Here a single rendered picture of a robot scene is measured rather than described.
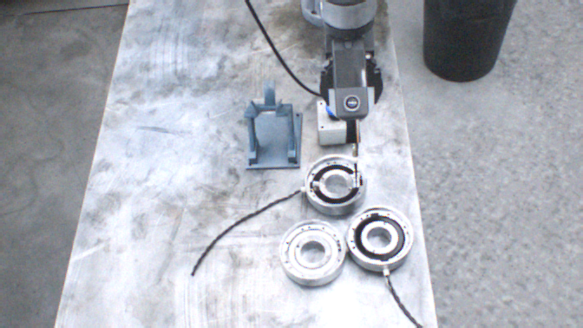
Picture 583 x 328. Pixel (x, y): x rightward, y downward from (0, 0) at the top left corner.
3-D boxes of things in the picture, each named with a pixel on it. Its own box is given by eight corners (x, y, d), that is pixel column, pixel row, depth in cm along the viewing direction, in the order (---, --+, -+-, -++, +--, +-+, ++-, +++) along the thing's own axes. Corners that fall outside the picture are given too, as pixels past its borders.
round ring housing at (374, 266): (342, 222, 100) (341, 210, 97) (403, 213, 100) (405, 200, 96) (352, 279, 94) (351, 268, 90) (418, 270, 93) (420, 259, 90)
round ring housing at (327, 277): (285, 294, 93) (282, 284, 90) (278, 236, 100) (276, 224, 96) (351, 284, 93) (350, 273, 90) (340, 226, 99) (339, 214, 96)
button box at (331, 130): (358, 142, 109) (357, 126, 105) (320, 146, 110) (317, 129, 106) (355, 109, 114) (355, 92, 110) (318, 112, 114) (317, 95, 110)
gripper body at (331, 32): (374, 50, 93) (375, -12, 83) (376, 91, 88) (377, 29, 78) (325, 53, 94) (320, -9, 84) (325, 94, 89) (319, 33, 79)
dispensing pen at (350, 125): (347, 192, 98) (343, 93, 92) (348, 183, 102) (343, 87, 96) (361, 192, 98) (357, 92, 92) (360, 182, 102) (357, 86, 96)
